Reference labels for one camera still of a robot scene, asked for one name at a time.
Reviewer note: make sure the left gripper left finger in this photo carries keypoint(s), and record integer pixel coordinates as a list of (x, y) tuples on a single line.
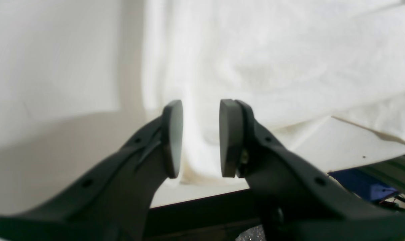
[(112, 200)]

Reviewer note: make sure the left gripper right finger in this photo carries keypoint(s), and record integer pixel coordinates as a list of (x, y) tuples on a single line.
[(295, 200)]

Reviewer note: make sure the white printed T-shirt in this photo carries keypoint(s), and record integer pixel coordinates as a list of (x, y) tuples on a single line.
[(297, 63)]

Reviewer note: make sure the blue object under table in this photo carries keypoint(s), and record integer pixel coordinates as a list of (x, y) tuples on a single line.
[(365, 186)]

